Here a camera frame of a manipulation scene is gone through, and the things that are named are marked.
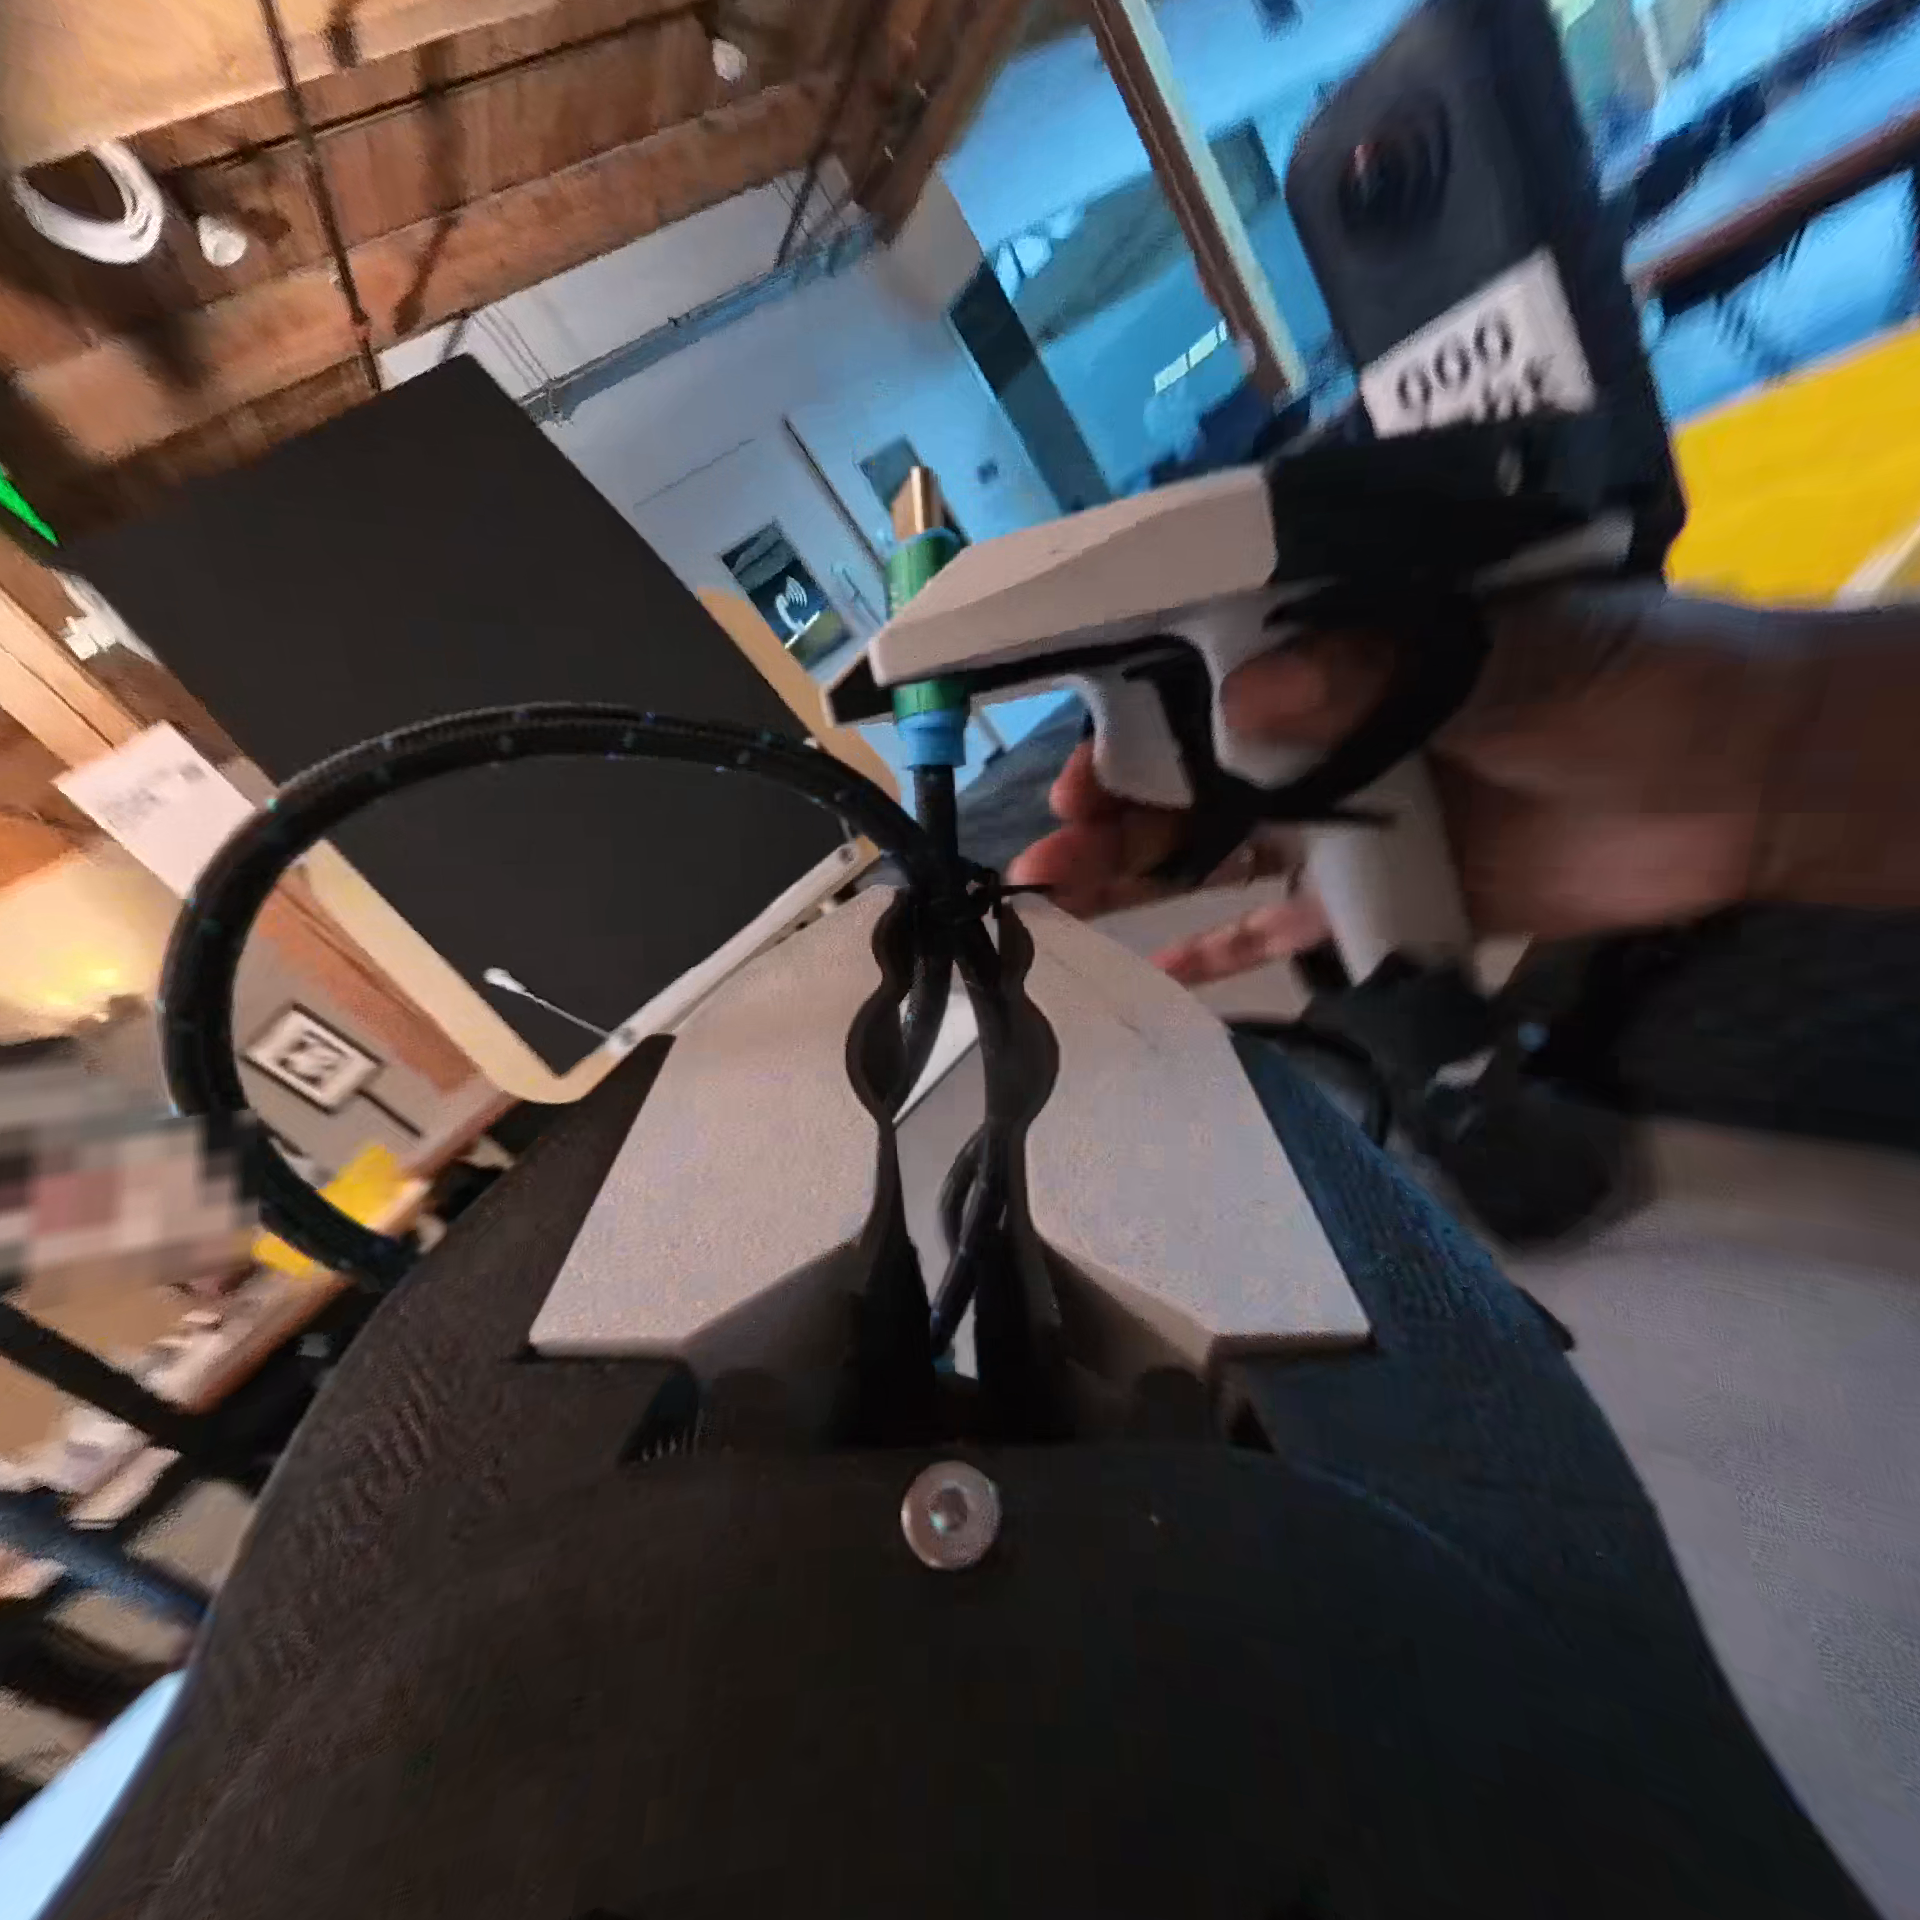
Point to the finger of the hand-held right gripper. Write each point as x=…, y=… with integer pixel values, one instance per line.
x=1125, y=523
x=1079, y=617

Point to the black board with tan edge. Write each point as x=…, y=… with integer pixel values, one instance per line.
x=452, y=601

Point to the yellow storage bin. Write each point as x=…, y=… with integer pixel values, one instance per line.
x=369, y=1186

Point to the yellow plastic bin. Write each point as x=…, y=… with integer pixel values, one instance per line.
x=1801, y=482

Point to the framed black white tag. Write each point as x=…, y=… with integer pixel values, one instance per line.
x=313, y=1059

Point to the person's right hand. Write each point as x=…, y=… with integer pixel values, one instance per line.
x=1622, y=751

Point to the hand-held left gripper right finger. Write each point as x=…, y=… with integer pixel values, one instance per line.
x=1186, y=1186

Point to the white paper notice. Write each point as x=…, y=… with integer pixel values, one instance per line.
x=150, y=804

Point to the black phone sign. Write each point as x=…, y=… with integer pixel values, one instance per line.
x=788, y=601

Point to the green lit sign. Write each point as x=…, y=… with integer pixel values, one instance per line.
x=28, y=511

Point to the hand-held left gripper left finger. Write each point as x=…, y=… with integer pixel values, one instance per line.
x=735, y=1186

